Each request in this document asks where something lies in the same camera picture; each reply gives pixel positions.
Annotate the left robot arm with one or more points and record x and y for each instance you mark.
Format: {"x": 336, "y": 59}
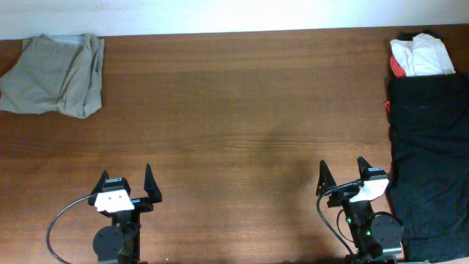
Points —
{"x": 119, "y": 242}

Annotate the light blue folded garment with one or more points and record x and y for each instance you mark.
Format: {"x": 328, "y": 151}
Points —
{"x": 68, "y": 39}

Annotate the red mesh garment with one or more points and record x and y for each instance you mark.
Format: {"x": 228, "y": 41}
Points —
{"x": 398, "y": 72}

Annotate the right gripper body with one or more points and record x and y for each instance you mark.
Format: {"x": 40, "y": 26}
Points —
{"x": 340, "y": 198}

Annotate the folded khaki trousers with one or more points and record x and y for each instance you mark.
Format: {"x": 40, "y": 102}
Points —
{"x": 51, "y": 76}

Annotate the white shirt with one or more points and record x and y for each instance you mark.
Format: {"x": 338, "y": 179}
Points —
{"x": 423, "y": 56}

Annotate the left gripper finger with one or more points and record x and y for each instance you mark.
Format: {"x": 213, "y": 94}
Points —
{"x": 100, "y": 184}
{"x": 151, "y": 187}

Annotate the black shorts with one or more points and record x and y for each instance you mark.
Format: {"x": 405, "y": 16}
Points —
{"x": 429, "y": 142}

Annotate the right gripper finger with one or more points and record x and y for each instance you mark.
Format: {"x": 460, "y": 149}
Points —
{"x": 325, "y": 181}
{"x": 363, "y": 167}

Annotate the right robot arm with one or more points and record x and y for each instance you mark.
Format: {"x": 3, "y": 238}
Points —
{"x": 376, "y": 236}

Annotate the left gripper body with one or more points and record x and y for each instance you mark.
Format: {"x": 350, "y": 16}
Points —
{"x": 141, "y": 204}

